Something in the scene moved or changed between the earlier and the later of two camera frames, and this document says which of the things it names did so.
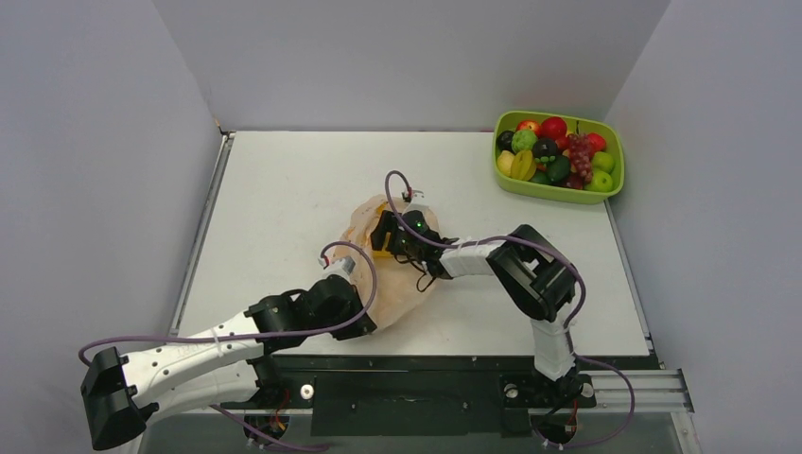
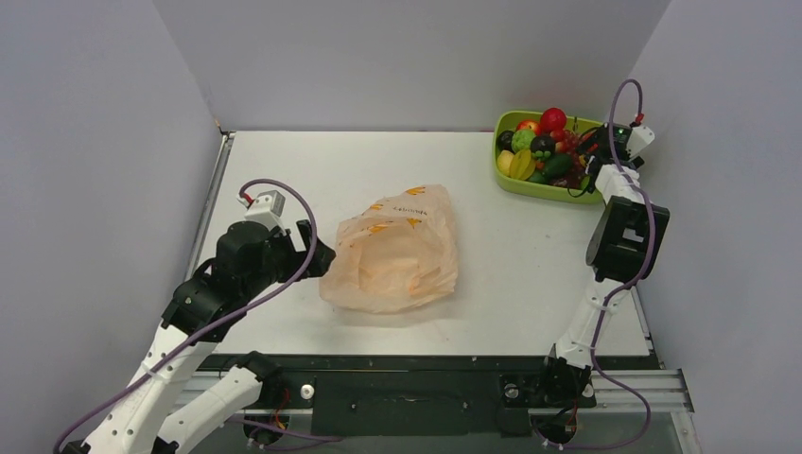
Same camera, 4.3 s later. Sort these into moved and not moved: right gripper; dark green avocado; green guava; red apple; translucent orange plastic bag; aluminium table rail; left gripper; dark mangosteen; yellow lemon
Moved: translucent orange plastic bag; right gripper; left gripper
Not moved: red apple; dark mangosteen; green guava; aluminium table rail; yellow lemon; dark green avocado
